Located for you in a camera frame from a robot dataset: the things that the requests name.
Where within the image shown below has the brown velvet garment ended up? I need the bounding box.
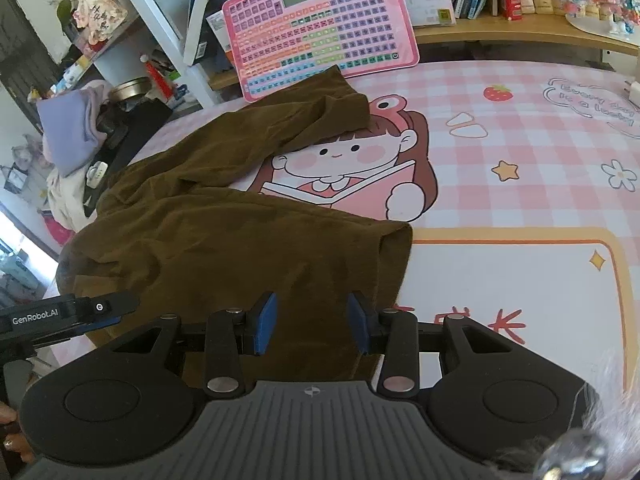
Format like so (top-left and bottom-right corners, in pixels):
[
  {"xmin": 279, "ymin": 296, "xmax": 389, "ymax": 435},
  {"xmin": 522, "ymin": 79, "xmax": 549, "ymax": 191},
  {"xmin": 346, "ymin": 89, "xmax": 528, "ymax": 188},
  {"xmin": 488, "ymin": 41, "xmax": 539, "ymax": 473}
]
[{"xmin": 56, "ymin": 68, "xmax": 412, "ymax": 382}]

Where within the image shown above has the leaning white paperback book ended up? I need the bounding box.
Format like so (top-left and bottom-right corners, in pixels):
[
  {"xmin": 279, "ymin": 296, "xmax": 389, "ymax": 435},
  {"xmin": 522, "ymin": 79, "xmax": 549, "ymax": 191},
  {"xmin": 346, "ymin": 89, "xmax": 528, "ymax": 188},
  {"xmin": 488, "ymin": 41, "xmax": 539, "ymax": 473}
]
[{"xmin": 183, "ymin": 0, "xmax": 224, "ymax": 66}]

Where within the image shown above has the red tassel ornament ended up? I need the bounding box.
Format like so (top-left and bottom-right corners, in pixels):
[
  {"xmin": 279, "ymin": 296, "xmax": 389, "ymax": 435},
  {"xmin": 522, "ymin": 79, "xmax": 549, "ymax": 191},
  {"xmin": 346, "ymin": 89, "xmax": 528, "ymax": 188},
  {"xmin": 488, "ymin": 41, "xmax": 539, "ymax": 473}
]
[{"xmin": 140, "ymin": 54, "xmax": 174, "ymax": 101}]

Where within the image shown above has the white wrist watch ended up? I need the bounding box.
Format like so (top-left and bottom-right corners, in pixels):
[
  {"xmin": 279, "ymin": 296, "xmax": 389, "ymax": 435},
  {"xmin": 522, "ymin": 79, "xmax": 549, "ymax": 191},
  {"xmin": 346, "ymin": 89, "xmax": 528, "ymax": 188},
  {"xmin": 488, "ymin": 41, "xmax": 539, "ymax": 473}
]
[{"xmin": 86, "ymin": 160, "xmax": 108, "ymax": 190}]

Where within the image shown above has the pink doll figurine decoration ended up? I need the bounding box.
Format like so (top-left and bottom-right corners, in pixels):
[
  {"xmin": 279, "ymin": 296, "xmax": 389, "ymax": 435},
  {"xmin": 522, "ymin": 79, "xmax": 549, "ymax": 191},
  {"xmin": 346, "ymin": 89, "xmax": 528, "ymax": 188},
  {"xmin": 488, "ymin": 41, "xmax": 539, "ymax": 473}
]
[{"xmin": 73, "ymin": 0, "xmax": 128, "ymax": 46}]

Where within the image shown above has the person's left hand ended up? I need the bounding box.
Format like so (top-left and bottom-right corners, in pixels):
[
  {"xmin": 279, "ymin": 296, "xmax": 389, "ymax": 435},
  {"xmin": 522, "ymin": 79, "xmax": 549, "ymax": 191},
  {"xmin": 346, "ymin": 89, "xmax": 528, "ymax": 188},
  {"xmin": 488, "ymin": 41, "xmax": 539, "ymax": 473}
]
[{"xmin": 0, "ymin": 402, "xmax": 35, "ymax": 464}]

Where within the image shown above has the black desk side object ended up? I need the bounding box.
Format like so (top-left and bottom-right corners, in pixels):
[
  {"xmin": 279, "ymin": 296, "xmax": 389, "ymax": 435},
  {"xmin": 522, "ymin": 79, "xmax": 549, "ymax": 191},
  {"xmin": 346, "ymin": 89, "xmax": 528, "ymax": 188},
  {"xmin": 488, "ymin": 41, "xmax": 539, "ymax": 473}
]
[{"xmin": 82, "ymin": 98, "xmax": 172, "ymax": 217}]

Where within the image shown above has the white power adapter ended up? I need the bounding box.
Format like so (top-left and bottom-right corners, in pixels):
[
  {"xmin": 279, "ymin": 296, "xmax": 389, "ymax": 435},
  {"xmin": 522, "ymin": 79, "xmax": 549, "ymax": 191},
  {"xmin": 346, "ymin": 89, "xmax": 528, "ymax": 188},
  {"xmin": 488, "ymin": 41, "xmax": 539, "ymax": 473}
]
[{"xmin": 625, "ymin": 80, "xmax": 640, "ymax": 107}]

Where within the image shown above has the pink checkered cartoon desk mat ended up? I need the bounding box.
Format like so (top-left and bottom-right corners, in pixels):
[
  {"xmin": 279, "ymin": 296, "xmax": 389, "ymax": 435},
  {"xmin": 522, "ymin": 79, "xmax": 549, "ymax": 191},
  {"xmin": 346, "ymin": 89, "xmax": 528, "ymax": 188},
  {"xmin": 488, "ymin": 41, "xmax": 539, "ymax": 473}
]
[{"xmin": 134, "ymin": 62, "xmax": 639, "ymax": 387}]

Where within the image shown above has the clear plastic card box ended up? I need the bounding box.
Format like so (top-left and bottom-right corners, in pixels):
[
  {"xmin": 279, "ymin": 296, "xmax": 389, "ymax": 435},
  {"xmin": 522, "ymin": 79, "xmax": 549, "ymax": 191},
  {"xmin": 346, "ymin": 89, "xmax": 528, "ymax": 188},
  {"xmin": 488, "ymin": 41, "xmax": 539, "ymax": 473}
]
[{"xmin": 405, "ymin": 0, "xmax": 456, "ymax": 27}]

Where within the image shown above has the lavender folded cloth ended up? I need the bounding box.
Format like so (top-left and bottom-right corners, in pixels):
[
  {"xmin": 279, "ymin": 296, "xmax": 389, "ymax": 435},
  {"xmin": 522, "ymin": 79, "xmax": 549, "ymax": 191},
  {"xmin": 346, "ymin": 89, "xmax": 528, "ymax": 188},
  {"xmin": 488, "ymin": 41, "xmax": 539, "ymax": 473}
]
[{"xmin": 37, "ymin": 79, "xmax": 112, "ymax": 177}]

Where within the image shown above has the pink keyboard learning tablet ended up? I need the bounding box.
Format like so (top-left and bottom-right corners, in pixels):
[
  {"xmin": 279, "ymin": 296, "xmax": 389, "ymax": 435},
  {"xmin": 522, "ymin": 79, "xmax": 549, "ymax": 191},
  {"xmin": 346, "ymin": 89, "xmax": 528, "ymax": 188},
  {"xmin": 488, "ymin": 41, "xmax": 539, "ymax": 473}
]
[{"xmin": 222, "ymin": 0, "xmax": 419, "ymax": 102}]

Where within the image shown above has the brass round tin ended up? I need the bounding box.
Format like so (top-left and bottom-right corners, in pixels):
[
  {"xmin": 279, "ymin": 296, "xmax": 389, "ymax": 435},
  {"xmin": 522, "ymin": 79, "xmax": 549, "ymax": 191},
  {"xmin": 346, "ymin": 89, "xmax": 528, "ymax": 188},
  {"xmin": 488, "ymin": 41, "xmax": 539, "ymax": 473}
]
[{"xmin": 108, "ymin": 77, "xmax": 152, "ymax": 104}]

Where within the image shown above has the white wooden bookshelf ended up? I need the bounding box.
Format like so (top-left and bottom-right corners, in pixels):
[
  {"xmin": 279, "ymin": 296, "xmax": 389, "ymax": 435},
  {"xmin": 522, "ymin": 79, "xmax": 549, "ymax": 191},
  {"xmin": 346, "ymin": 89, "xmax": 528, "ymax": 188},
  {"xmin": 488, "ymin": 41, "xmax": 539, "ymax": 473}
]
[{"xmin": 129, "ymin": 0, "xmax": 639, "ymax": 107}]

